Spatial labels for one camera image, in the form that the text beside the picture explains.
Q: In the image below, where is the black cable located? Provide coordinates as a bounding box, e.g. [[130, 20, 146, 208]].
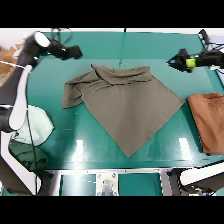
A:
[[25, 64, 39, 197]]

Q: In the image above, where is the olive brown T-shirt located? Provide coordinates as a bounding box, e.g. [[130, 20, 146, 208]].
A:
[[61, 63, 186, 159]]

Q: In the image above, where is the dark green garment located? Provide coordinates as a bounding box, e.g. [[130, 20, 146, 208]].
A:
[[8, 138, 49, 173]]

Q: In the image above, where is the pale green garment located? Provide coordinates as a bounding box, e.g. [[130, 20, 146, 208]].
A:
[[13, 104, 55, 147]]

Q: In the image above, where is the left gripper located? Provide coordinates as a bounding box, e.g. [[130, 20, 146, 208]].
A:
[[58, 45, 84, 61]]

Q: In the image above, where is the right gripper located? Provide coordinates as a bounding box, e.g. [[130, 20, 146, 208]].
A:
[[166, 48, 190, 72]]

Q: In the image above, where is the rust brown garment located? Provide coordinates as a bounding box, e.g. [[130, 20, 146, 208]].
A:
[[187, 92, 224, 155]]

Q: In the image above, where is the silver frame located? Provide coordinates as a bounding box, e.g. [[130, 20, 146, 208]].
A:
[[34, 167, 188, 197]]

